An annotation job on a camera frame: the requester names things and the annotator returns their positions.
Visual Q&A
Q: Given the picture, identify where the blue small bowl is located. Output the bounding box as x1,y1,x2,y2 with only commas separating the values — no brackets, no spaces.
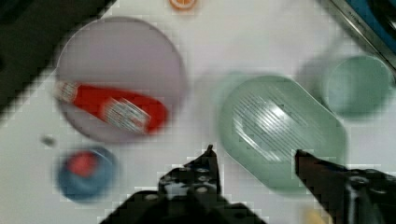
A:
55,147,118,203

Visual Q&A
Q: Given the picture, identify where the green plastic strainer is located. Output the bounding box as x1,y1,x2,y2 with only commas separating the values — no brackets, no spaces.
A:
217,75,347,193

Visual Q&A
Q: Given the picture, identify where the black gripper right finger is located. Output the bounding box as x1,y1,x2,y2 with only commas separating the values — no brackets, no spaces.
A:
294,149,396,224

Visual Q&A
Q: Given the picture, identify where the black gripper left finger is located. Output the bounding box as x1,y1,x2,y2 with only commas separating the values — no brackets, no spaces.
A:
158,145,221,200

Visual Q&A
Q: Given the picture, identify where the red toy strawberry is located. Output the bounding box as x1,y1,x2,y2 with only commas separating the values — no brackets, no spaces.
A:
66,151,97,177

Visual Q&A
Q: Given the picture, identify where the grey round plate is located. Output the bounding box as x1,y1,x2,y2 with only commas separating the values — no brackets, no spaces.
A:
54,17,188,144

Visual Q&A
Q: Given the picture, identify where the green plastic cup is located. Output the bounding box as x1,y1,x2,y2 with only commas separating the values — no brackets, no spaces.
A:
319,55,395,119

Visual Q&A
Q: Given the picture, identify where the orange slice toy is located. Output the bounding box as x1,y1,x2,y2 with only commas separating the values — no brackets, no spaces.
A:
169,0,197,10

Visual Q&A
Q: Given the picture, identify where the red ketchup bottle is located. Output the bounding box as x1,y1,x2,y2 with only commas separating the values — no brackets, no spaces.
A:
54,80,168,134

